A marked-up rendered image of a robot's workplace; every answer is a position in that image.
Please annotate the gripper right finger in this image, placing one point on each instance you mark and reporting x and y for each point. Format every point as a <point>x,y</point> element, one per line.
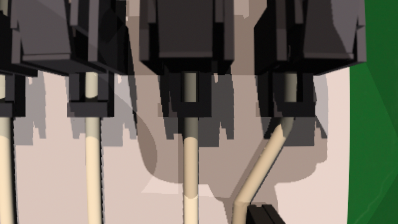
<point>271,214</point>

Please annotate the beige flexible cable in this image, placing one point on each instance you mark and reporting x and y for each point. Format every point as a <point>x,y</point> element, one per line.
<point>7,206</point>

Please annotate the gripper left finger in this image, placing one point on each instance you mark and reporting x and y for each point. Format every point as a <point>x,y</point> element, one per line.
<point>255,215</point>

